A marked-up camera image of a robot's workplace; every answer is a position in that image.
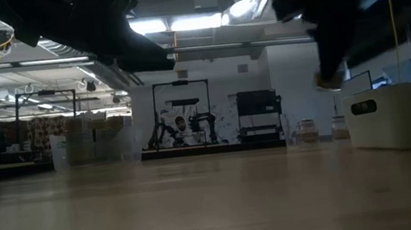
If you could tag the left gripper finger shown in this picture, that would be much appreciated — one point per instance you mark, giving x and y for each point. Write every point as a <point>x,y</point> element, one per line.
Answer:
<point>131,53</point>

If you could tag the black background gantry frame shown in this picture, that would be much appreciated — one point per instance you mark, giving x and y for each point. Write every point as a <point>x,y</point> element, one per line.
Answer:
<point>45,93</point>

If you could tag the clear plastic bin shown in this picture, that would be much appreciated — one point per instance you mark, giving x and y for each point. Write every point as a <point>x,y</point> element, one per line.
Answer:
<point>59,152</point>
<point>324,132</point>

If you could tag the white board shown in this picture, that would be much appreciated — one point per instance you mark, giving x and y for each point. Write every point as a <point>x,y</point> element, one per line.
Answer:
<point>359,84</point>

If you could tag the floral patterned cloth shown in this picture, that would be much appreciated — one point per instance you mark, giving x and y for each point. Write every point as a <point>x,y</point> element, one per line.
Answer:
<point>44,132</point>

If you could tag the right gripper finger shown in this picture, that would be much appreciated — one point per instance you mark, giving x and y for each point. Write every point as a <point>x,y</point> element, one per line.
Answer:
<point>329,52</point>

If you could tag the background black robot arm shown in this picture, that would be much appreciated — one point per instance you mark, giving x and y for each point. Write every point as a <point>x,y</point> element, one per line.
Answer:
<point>160,134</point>
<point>204,125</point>

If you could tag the black low platform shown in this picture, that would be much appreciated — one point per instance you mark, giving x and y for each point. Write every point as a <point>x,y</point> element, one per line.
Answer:
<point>213,149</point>

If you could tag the black background station frame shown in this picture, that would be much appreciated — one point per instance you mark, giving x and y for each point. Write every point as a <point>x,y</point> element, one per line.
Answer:
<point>180,83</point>

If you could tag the ceiling light panel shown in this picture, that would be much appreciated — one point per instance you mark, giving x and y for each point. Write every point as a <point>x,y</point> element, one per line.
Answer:
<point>196,22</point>
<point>149,27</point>

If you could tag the white plastic bin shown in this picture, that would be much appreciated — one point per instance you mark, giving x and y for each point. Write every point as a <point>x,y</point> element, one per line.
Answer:
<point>399,126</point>

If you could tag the wide silver spiral duct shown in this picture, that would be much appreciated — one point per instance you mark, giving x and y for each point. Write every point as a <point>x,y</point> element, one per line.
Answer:
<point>63,48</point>

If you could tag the person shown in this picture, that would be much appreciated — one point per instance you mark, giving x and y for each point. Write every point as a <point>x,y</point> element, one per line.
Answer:
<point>180,127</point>

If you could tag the black equipment cart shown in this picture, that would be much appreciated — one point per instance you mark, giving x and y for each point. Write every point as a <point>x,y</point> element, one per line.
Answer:
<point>257,102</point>

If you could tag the long grey ceiling pipe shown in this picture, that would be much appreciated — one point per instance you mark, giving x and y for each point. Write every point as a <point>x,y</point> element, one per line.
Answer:
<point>220,45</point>

